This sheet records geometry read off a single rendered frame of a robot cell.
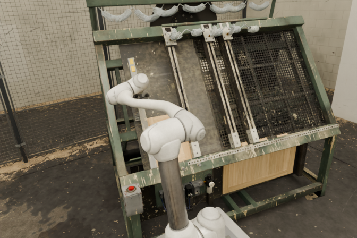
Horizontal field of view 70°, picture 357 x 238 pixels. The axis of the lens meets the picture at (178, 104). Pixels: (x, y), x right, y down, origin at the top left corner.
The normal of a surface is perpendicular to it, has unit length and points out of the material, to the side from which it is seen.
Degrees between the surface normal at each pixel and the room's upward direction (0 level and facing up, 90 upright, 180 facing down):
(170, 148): 83
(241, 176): 90
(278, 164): 90
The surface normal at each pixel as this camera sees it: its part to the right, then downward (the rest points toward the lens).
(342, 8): -0.86, 0.22
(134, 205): 0.34, 0.33
